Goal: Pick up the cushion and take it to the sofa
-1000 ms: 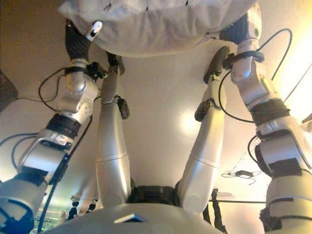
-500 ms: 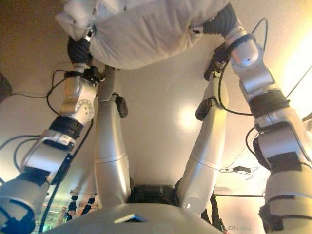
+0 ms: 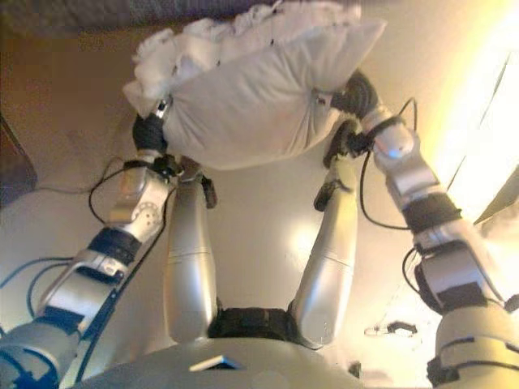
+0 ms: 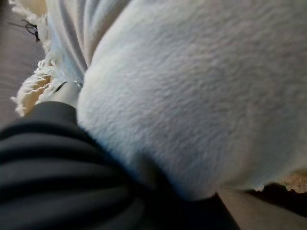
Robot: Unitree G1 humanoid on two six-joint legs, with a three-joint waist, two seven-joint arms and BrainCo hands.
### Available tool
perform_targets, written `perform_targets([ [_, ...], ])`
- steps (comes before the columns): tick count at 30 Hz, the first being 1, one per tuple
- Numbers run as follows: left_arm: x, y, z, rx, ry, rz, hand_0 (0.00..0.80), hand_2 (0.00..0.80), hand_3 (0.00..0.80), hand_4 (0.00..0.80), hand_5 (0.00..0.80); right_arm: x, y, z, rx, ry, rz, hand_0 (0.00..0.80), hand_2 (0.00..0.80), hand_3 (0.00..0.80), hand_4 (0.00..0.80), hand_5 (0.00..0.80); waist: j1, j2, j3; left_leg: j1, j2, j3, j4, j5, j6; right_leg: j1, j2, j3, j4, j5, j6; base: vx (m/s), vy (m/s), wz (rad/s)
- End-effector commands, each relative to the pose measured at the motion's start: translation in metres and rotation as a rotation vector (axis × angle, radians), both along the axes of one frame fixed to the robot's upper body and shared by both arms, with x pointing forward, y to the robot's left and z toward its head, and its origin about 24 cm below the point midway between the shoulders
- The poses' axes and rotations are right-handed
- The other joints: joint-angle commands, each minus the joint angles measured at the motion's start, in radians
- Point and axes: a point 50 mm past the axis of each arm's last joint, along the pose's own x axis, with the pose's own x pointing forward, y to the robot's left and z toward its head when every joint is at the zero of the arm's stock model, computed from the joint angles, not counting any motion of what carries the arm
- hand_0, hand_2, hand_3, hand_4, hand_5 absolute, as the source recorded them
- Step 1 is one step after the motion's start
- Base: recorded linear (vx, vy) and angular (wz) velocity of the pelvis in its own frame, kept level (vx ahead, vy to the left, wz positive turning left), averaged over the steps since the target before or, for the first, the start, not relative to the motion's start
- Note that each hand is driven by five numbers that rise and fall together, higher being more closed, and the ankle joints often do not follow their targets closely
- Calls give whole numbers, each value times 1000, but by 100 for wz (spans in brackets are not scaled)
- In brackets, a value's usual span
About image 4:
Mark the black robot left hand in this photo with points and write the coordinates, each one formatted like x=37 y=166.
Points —
x=60 y=179

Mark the cream fringed blanket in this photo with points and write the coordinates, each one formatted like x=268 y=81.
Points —
x=187 y=95

